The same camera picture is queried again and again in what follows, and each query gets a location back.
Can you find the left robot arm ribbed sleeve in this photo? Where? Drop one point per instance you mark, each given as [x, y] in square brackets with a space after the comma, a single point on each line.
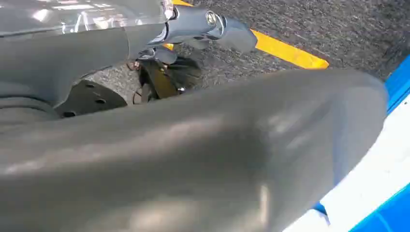
[22, 110]

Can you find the yellow floor tape strip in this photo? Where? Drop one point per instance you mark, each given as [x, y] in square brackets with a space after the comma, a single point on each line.
[288, 51]

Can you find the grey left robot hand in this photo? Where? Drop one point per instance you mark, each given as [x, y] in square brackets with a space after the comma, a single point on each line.
[192, 153]

